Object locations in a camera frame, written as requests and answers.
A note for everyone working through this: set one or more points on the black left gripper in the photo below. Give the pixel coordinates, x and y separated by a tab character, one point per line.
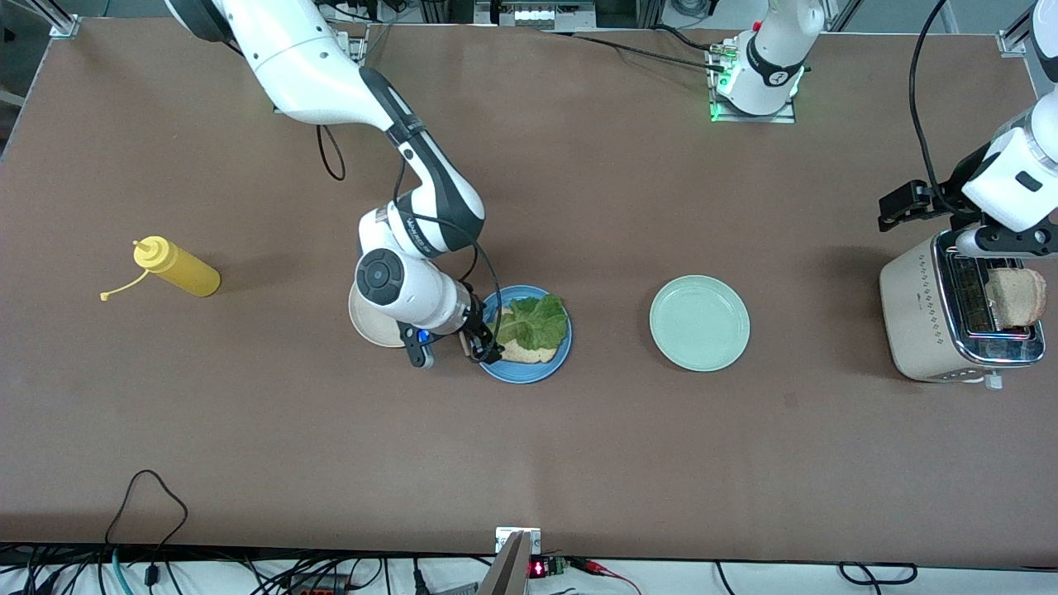
950	195

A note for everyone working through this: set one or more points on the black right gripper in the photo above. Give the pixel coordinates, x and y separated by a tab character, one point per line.
477	325

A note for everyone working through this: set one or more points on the dark-crust bread slice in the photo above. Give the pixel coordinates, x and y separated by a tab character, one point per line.
529	355

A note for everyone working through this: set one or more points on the green lettuce leaf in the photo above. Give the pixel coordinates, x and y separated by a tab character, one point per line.
533	321

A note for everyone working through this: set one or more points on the light bread slice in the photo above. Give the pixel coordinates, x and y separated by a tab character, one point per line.
1018	297

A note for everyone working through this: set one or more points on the yellow squeeze bottle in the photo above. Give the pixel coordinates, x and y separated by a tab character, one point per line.
186	271

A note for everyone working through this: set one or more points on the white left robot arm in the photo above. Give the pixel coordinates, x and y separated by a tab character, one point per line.
773	49

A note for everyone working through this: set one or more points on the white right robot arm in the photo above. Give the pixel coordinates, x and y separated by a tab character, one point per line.
289	58

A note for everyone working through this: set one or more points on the blue plate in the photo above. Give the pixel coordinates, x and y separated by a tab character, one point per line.
521	373

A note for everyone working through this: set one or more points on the cream plate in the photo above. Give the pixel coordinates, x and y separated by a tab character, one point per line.
372	330

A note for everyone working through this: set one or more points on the pale green plate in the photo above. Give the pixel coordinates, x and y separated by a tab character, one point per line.
699	323

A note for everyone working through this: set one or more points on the beige chrome toaster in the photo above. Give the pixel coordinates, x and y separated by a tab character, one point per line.
913	314

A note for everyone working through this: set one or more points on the red LED display module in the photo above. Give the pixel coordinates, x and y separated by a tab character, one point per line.
539	568

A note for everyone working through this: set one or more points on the red clip leads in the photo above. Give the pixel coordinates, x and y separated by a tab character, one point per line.
595	566

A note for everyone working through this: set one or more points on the black box with red plugs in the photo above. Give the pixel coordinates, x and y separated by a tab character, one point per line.
318	588

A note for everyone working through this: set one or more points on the white device with vents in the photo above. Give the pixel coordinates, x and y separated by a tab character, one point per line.
545	15

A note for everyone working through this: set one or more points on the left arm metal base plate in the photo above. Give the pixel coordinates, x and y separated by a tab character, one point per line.
752	118

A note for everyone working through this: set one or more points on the aluminium frame post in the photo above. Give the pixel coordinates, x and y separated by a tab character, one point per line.
1010	41
64	26

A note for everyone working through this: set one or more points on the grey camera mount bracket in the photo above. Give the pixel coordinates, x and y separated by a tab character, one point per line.
512	570

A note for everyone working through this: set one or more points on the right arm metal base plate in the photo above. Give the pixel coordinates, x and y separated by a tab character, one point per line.
360	45

